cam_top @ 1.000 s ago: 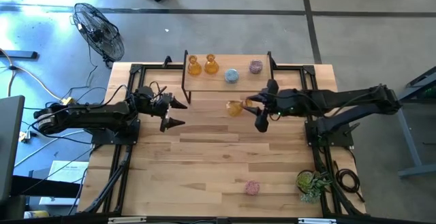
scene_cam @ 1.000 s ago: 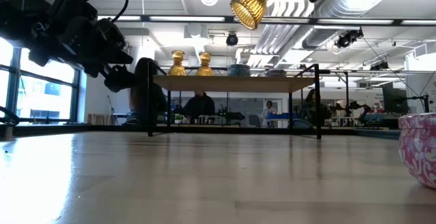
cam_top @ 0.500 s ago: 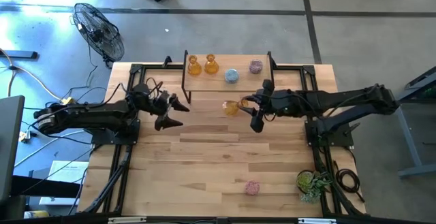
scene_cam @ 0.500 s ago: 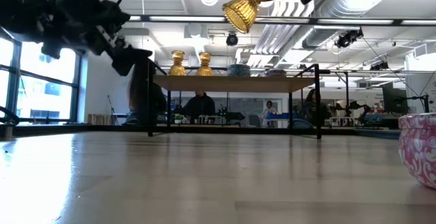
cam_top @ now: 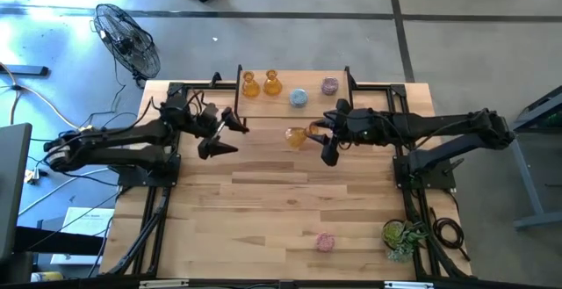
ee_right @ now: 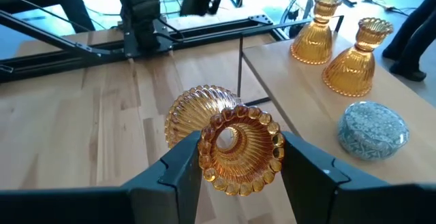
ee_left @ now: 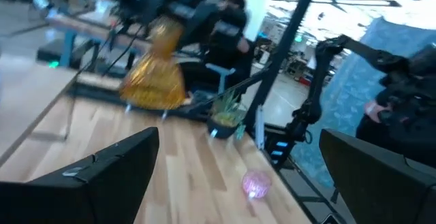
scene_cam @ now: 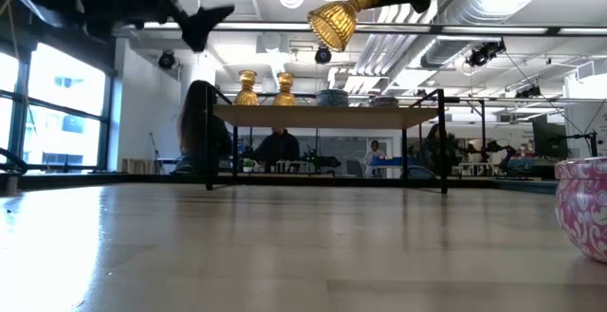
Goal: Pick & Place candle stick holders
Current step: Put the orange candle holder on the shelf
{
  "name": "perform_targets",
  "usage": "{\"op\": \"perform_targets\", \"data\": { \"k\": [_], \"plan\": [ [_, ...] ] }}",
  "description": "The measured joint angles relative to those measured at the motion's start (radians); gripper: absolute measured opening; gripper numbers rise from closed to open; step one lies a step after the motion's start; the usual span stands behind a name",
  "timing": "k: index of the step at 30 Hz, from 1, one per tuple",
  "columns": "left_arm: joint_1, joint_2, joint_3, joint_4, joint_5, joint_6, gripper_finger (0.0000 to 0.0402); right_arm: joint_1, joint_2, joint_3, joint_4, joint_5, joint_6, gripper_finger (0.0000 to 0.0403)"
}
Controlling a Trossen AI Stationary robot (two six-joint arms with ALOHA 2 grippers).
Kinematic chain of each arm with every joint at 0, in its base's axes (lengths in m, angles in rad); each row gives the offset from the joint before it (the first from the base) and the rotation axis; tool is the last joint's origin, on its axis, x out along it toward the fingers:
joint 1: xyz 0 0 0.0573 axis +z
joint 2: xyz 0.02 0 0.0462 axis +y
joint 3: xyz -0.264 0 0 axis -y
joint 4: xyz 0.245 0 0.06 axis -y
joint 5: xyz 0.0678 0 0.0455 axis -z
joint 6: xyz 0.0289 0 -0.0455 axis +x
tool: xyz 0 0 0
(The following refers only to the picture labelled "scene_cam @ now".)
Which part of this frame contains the amber ribbed glass candle holder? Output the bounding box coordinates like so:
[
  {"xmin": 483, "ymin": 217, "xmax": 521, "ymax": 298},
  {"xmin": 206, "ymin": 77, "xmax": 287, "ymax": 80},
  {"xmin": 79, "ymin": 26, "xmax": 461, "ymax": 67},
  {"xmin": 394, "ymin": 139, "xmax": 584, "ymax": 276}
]
[
  {"xmin": 306, "ymin": 0, "xmax": 382, "ymax": 53},
  {"xmin": 271, "ymin": 71, "xmax": 299, "ymax": 107},
  {"xmin": 233, "ymin": 69, "xmax": 261, "ymax": 106}
]

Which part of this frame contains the dark patterned candle tin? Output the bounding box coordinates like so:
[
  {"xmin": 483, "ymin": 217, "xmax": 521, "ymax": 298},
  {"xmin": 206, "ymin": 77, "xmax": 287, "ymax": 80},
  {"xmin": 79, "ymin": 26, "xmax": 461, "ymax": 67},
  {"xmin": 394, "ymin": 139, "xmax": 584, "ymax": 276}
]
[{"xmin": 368, "ymin": 95, "xmax": 400, "ymax": 108}]

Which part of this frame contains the teal patterned candle tin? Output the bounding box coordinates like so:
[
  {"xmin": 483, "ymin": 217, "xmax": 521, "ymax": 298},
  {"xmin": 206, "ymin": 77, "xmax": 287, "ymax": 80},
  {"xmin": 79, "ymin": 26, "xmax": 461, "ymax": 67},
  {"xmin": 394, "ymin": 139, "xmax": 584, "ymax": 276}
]
[{"xmin": 315, "ymin": 88, "xmax": 351, "ymax": 107}]

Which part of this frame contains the pink patterned candle tin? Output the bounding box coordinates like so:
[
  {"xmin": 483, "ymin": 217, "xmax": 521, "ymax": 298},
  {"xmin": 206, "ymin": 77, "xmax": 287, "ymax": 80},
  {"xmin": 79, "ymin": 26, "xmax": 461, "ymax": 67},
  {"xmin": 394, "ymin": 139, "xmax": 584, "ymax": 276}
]
[{"xmin": 554, "ymin": 156, "xmax": 607, "ymax": 264}]

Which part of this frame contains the black overhead LED light bar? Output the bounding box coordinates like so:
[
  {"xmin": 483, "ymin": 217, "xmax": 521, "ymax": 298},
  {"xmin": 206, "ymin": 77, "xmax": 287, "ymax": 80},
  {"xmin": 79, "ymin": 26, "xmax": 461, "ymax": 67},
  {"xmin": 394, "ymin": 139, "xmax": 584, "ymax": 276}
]
[{"xmin": 113, "ymin": 17, "xmax": 607, "ymax": 37}]

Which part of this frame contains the person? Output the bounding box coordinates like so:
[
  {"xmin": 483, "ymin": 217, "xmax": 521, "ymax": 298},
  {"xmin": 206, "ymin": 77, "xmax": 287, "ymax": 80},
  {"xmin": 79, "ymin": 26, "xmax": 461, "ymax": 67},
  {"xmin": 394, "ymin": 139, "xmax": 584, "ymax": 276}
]
[
  {"xmin": 255, "ymin": 128, "xmax": 301, "ymax": 174},
  {"xmin": 173, "ymin": 79, "xmax": 233, "ymax": 175},
  {"xmin": 363, "ymin": 139, "xmax": 386, "ymax": 178},
  {"xmin": 416, "ymin": 122, "xmax": 451, "ymax": 175}
]

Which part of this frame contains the wooden slatted crate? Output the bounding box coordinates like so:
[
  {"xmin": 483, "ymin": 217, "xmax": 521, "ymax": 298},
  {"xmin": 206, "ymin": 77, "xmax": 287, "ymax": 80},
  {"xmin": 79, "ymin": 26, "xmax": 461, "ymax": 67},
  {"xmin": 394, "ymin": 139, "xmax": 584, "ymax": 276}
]
[{"xmin": 121, "ymin": 158, "xmax": 157, "ymax": 174}]

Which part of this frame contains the small white table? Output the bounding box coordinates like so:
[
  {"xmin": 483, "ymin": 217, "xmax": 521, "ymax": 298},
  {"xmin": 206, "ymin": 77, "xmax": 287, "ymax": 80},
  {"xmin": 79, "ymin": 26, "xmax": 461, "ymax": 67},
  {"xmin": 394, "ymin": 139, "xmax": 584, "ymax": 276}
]
[{"xmin": 274, "ymin": 159, "xmax": 304, "ymax": 174}]

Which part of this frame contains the blue table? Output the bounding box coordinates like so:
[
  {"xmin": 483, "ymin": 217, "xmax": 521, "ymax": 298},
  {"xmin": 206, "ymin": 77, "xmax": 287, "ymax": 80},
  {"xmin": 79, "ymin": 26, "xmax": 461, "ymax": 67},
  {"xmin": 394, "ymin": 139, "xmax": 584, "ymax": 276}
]
[{"xmin": 371, "ymin": 156, "xmax": 404, "ymax": 169}]

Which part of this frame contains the large dark-framed window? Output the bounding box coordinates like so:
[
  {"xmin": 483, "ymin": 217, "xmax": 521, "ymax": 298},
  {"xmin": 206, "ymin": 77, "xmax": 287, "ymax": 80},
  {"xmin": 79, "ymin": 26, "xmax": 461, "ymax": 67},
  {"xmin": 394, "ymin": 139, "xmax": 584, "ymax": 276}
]
[{"xmin": 0, "ymin": 41, "xmax": 115, "ymax": 174}]

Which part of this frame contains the rounded chair back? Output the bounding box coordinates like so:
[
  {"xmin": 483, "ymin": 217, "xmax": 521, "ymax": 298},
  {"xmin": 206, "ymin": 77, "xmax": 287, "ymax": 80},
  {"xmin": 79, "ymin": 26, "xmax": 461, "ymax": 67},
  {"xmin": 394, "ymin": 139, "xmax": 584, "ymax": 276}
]
[{"xmin": 402, "ymin": 164, "xmax": 437, "ymax": 180}]

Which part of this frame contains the dark computer monitor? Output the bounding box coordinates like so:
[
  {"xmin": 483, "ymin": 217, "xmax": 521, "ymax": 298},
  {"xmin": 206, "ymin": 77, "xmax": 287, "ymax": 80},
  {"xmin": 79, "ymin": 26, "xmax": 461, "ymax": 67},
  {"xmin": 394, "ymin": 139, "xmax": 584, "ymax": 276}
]
[{"xmin": 530, "ymin": 114, "xmax": 570, "ymax": 160}]

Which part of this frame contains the silver ventilation duct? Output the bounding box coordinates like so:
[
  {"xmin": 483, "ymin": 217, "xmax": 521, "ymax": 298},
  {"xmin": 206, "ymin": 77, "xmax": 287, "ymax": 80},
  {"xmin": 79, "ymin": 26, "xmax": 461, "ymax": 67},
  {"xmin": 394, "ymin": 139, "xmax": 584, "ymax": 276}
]
[{"xmin": 419, "ymin": 0, "xmax": 554, "ymax": 69}]

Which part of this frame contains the wooden shelf black metal frame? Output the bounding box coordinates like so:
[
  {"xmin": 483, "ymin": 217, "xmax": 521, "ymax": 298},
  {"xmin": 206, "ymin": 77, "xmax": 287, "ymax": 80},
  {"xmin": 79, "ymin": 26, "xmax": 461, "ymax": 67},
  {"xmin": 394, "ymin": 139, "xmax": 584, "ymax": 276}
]
[{"xmin": 205, "ymin": 85, "xmax": 450, "ymax": 195}]

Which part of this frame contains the black rig frame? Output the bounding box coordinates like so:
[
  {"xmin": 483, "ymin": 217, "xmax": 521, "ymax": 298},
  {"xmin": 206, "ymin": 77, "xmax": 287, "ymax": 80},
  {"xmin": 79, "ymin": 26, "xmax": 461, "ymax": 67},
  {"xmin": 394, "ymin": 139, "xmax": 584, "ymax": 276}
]
[{"xmin": 0, "ymin": 173, "xmax": 561, "ymax": 191}]

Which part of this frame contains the black diagonal frame brace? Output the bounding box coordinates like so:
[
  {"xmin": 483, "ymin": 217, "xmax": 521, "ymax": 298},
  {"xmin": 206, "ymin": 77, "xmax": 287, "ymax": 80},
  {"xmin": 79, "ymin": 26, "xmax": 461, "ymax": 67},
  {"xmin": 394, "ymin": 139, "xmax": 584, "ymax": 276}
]
[{"xmin": 0, "ymin": 146, "xmax": 28, "ymax": 175}]

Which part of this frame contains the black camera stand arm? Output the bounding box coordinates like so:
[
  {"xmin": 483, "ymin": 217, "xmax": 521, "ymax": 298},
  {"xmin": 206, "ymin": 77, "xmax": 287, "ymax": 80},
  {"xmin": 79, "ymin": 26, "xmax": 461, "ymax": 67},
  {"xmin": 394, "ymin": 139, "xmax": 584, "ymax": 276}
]
[{"xmin": 549, "ymin": 130, "xmax": 599, "ymax": 159}]

